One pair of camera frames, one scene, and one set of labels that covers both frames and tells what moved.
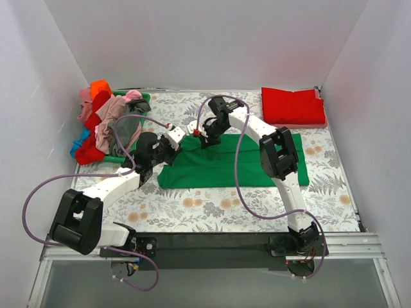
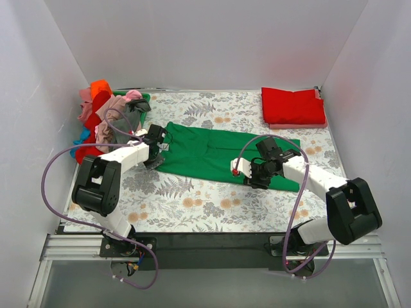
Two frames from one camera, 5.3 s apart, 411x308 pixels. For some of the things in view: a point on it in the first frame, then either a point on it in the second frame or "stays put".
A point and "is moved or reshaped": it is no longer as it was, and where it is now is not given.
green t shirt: (196, 165) is moved or reshaped
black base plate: (221, 251) stays put
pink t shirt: (111, 111) stays put
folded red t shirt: (286, 107) stays put
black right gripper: (209, 136) → (257, 176)
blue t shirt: (77, 144) stays put
